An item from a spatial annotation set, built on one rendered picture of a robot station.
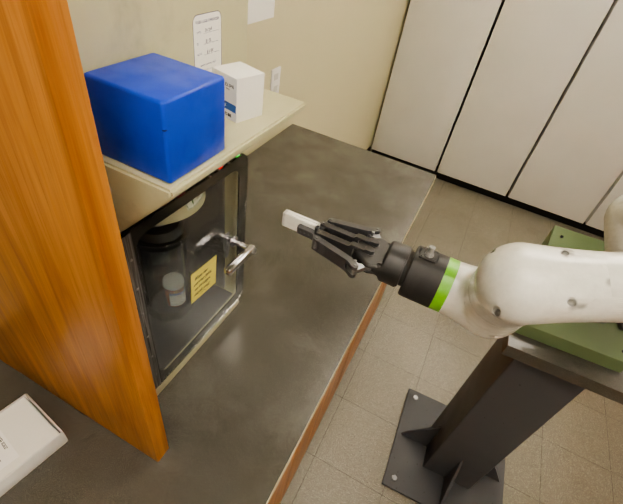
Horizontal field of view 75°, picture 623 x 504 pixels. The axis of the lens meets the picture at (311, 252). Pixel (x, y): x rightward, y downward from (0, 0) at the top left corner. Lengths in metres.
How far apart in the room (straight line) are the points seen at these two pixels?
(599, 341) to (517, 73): 2.47
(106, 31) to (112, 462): 0.71
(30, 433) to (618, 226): 1.24
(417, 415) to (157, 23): 1.88
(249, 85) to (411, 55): 3.00
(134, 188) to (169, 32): 0.20
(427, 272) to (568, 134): 3.00
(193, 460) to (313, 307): 0.46
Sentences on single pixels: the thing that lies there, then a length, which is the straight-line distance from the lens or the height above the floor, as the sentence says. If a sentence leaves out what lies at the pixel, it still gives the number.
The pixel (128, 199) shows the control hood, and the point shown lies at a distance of 0.51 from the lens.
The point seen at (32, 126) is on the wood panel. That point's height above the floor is 1.59.
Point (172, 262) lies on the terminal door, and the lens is 0.71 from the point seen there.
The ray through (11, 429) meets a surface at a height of 0.98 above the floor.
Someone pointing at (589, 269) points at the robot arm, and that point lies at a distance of 0.58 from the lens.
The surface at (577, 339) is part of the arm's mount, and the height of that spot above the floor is 0.99.
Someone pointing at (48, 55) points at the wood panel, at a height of 1.65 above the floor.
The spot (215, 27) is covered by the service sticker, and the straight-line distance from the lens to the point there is 0.65.
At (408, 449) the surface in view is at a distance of 2.01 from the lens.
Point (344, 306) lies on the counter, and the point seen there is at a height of 0.94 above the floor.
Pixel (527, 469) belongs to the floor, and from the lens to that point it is 2.25.
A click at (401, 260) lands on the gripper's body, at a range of 0.67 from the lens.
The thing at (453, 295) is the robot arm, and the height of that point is 1.33.
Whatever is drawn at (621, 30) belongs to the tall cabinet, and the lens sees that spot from 3.45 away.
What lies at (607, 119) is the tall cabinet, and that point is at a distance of 3.58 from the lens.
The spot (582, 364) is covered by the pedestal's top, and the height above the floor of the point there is 0.94.
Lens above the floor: 1.76
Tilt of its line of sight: 42 degrees down
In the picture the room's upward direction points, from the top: 11 degrees clockwise
